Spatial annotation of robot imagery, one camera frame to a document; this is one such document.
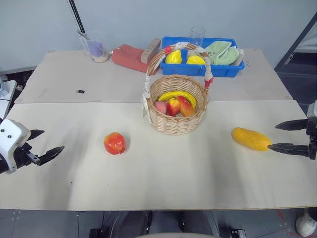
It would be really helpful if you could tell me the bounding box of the red pomegranate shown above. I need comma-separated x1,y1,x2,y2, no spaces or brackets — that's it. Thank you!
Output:
103,132,127,155

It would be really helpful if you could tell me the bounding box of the green towel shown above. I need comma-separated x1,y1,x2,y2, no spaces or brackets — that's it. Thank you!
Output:
204,40,239,66

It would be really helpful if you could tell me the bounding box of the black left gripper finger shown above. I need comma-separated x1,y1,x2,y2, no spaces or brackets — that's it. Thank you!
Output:
38,145,65,167
27,129,45,142

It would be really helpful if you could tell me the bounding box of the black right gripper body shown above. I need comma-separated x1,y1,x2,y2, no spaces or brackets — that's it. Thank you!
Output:
306,119,317,160

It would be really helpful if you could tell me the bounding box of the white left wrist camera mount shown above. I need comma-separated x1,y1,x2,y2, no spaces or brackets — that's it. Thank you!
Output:
0,118,32,175

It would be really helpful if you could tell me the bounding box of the yellow banana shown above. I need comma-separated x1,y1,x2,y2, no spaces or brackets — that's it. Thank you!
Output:
158,91,197,110

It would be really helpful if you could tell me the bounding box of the red yellow apple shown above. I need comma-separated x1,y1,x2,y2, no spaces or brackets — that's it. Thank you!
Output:
166,98,181,117

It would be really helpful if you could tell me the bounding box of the clear drinking glass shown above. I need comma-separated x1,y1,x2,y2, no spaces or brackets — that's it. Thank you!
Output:
190,25,206,48

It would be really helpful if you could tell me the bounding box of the yellow pear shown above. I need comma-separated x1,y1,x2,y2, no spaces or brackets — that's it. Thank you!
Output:
165,49,183,64

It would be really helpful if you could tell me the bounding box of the black frame leg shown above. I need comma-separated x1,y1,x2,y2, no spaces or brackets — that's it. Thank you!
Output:
273,17,317,70

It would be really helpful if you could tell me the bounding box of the blue plastic bin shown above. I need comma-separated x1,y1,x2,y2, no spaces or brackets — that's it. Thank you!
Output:
160,36,245,77

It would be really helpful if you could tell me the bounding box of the white shoe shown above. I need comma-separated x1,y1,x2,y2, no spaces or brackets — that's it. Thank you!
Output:
295,209,317,238

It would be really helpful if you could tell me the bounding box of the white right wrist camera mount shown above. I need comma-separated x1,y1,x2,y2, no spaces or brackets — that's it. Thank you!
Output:
306,100,317,121

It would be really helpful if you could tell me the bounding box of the white device with cable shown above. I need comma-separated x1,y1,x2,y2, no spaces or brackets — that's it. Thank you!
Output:
0,74,22,119

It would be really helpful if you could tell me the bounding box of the yellow lemon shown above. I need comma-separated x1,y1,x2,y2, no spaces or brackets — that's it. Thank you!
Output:
186,55,207,65

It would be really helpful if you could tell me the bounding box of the pink peach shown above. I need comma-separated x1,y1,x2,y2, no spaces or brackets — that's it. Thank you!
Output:
155,101,167,115

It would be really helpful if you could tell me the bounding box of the wicker basket with handle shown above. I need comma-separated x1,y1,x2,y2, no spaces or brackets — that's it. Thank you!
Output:
142,42,214,135

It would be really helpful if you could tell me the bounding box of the wooden block with holes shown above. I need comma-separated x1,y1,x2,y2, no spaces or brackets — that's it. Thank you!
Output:
140,37,162,63

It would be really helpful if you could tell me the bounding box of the red yellow mango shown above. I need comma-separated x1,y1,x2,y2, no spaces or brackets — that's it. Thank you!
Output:
176,96,195,117

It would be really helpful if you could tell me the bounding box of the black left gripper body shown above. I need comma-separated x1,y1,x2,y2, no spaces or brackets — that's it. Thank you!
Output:
12,143,40,172

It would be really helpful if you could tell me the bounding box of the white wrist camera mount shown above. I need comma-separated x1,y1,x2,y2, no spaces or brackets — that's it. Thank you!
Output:
0,118,32,175
306,100,317,121

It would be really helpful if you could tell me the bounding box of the orange yellow papaya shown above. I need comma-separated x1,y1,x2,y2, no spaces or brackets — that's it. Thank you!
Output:
231,127,272,152

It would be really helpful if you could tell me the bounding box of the black metal rod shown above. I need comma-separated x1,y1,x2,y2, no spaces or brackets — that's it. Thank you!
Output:
67,0,87,38

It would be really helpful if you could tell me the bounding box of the purple scoop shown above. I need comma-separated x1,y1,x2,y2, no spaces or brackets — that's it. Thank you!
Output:
88,40,104,58

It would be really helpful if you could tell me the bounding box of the clear measuring cup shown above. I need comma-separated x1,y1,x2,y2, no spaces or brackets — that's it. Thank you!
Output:
79,30,110,63

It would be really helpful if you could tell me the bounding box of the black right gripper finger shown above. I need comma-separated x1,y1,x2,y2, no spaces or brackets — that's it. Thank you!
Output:
274,119,309,131
267,142,310,157

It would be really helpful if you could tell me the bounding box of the red brick block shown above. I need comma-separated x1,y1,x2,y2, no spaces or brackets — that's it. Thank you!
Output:
110,44,160,76

